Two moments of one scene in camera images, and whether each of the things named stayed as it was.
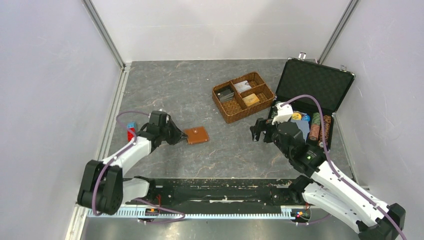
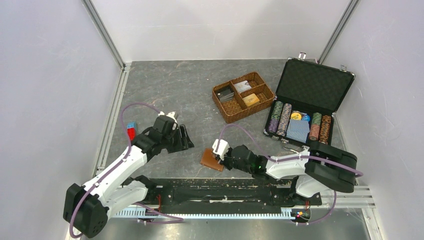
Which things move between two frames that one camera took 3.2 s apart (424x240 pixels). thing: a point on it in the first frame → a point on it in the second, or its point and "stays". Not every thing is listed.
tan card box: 250,100 stays
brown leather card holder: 196,135 → 208,159
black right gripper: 262,124 → 224,160
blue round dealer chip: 306,117 stays
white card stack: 242,86 stays
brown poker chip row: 326,122 stays
